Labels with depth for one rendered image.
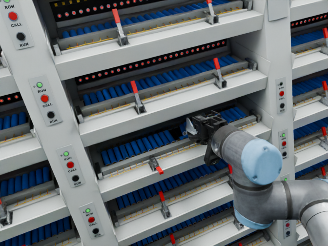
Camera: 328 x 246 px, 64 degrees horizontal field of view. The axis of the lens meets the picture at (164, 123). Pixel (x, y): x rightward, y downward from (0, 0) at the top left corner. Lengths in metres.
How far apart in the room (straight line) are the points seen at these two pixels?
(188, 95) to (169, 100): 0.06
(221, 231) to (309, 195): 0.52
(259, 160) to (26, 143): 0.58
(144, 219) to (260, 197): 0.44
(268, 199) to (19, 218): 0.65
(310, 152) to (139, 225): 0.73
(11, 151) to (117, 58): 0.36
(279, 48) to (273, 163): 0.44
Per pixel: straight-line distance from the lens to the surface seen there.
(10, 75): 0.71
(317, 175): 1.35
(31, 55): 0.70
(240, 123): 0.96
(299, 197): 0.68
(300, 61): 1.04
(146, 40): 0.73
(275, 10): 0.91
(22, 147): 0.78
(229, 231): 1.13
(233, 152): 0.62
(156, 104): 0.78
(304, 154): 1.19
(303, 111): 1.11
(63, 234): 0.97
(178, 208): 0.96
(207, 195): 0.98
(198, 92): 0.82
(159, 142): 0.88
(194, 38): 0.78
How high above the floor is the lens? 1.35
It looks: 21 degrees down
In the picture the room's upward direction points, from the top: 13 degrees counter-clockwise
